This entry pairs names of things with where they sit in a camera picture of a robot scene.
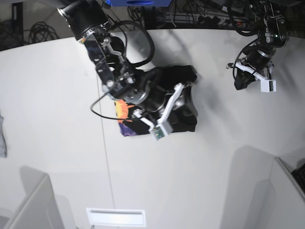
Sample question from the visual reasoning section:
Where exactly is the white partition panel left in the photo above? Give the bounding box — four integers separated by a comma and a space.
0, 166, 65, 229

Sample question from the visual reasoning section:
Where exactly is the grey cloth at left edge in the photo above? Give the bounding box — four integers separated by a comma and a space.
0, 116, 8, 158

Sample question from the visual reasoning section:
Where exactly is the black keyboard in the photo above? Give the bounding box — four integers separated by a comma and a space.
292, 164, 305, 192

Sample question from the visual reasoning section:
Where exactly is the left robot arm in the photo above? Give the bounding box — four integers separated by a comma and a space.
227, 0, 288, 93

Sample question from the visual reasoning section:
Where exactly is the black T-shirt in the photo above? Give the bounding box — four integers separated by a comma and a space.
114, 65, 198, 136

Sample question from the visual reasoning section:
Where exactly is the white partition panel right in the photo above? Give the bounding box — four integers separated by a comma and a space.
245, 156, 305, 229

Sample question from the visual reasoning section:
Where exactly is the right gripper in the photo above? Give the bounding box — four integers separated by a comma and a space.
128, 71, 198, 126

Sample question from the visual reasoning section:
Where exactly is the coiled black cable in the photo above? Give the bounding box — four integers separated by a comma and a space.
28, 21, 60, 43

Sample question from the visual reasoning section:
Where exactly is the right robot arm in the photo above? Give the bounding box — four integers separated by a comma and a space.
58, 0, 197, 125

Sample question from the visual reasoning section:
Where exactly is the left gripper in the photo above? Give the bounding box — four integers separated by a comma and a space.
234, 46, 274, 90

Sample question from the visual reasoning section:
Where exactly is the blue box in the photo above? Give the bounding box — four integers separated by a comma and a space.
106, 0, 171, 7

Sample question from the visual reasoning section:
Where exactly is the white partition panel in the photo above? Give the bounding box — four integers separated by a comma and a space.
245, 156, 305, 229
0, 166, 65, 229

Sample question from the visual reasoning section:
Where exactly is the white power strip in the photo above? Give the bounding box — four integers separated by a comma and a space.
164, 12, 248, 27

